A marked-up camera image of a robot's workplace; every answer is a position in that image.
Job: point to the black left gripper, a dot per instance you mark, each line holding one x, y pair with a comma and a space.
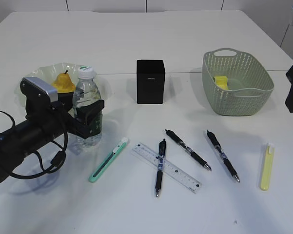
55, 118

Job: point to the clear water bottle green label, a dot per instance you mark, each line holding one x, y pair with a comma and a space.
87, 93

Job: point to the yellow pear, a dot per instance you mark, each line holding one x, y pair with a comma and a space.
63, 83

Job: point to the yellow utility knife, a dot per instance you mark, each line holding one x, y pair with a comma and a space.
267, 167

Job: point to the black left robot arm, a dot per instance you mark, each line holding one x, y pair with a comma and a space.
24, 139

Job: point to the translucent green wavy plate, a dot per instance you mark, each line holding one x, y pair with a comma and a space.
50, 73

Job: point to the green woven plastic basket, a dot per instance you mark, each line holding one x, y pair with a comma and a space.
249, 82

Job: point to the teal utility knife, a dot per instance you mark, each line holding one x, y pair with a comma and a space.
97, 173

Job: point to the black square pen holder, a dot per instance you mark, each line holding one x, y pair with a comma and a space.
150, 81

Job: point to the black pen right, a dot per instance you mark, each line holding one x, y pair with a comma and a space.
222, 155

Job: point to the black pen on ruler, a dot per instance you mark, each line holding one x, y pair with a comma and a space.
159, 175

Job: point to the black pen middle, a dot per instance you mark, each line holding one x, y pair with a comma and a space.
189, 151

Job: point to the clear plastic ruler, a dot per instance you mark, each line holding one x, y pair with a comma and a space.
169, 168

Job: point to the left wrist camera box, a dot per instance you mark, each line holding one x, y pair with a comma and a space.
38, 91

